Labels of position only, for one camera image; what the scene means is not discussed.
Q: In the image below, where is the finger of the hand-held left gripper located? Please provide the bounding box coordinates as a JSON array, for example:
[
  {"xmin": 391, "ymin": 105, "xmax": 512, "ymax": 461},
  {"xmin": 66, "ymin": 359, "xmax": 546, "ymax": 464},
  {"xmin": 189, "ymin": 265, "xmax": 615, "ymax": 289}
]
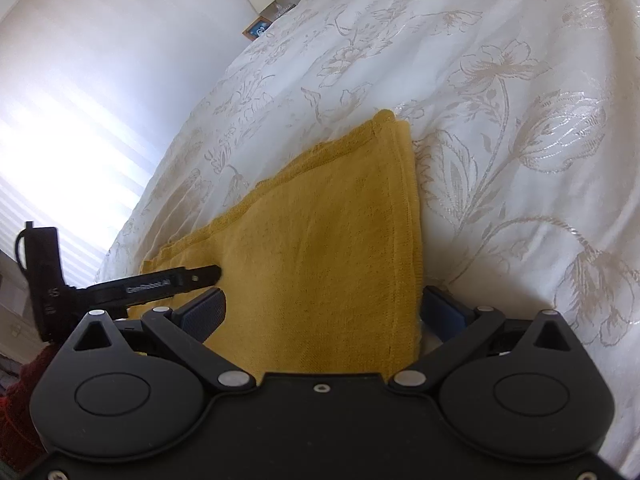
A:
[{"xmin": 174, "ymin": 265, "xmax": 223, "ymax": 294}]

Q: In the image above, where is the yellow knit sweater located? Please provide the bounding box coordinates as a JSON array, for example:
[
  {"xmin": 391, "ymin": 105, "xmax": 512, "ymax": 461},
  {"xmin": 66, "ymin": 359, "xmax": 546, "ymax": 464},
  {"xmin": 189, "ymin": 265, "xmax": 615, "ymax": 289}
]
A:
[{"xmin": 127, "ymin": 109, "xmax": 427, "ymax": 377}]

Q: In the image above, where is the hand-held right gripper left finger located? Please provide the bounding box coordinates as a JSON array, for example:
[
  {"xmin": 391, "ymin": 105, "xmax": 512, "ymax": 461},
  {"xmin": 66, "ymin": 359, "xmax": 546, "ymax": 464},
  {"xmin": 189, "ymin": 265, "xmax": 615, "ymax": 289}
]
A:
[{"xmin": 70, "ymin": 287, "xmax": 253, "ymax": 392}]

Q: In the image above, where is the wooden picture frame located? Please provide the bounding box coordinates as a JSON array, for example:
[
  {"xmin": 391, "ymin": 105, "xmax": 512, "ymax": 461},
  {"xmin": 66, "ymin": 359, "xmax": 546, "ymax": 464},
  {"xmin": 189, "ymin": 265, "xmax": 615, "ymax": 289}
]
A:
[{"xmin": 242, "ymin": 17, "xmax": 274, "ymax": 41}]

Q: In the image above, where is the dark red cloth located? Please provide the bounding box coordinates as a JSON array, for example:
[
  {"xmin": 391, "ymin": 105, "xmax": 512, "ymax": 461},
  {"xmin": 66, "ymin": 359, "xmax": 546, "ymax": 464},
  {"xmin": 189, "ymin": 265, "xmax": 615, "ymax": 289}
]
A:
[{"xmin": 0, "ymin": 355, "xmax": 52, "ymax": 463}]

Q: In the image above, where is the white floral bedspread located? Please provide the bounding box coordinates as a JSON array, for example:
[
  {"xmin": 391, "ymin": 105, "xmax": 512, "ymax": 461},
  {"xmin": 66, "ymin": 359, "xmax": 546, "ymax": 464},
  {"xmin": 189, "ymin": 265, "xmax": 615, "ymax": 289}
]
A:
[{"xmin": 95, "ymin": 0, "xmax": 640, "ymax": 376}]

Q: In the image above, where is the white sheer curtain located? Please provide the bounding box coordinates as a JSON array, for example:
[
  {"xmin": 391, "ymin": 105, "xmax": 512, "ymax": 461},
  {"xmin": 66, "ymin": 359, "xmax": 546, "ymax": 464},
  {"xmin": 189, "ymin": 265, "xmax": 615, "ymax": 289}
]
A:
[{"xmin": 0, "ymin": 0, "xmax": 241, "ymax": 281}]

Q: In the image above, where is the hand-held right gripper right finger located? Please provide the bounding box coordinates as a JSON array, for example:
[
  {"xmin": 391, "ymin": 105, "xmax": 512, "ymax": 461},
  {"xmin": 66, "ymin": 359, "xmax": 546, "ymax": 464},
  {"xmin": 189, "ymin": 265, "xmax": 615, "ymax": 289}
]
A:
[{"xmin": 389, "ymin": 287, "xmax": 572, "ymax": 394}]

